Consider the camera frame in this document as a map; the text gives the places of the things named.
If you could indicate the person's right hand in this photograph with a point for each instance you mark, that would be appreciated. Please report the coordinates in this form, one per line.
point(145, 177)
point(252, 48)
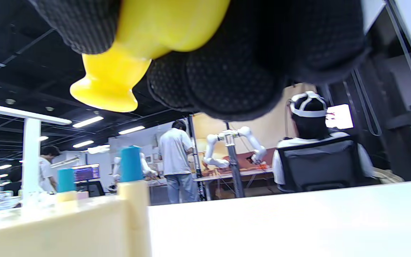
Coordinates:
point(244, 71)

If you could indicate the yellow toy hammer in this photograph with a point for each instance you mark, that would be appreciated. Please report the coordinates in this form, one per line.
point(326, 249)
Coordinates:
point(120, 71)

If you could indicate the yellow round tap bench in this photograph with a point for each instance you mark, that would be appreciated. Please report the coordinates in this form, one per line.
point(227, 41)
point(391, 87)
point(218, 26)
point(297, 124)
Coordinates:
point(66, 232)

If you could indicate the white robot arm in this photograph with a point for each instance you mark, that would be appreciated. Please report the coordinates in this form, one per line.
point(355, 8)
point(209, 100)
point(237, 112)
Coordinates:
point(211, 150)
point(253, 141)

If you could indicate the beige backdrop poster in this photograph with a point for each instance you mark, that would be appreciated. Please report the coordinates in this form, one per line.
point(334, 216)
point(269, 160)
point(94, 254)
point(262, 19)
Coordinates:
point(269, 125)

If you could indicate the grey robot stand pole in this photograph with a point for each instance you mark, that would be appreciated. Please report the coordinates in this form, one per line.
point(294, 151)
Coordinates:
point(236, 171)

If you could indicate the bright white monitor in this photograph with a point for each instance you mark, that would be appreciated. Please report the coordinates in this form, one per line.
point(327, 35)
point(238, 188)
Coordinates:
point(339, 116)

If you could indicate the black truss stand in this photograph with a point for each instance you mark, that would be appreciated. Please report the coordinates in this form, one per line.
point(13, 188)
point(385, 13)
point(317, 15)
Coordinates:
point(199, 178)

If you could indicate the black office chair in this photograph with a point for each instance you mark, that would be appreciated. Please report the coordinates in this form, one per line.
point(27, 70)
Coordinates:
point(319, 167)

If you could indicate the dark metal rack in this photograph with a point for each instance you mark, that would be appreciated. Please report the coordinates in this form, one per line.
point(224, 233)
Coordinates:
point(398, 107)

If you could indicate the row of ceiling lights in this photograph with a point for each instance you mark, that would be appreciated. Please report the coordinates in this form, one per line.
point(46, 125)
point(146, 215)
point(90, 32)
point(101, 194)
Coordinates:
point(87, 121)

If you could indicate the small purple-lit monitor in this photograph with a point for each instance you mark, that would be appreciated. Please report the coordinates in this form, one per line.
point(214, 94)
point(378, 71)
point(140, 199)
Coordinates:
point(86, 173)

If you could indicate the white desk lamp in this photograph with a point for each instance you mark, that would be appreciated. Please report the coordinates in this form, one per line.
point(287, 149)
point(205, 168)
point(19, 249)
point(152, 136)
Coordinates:
point(31, 153)

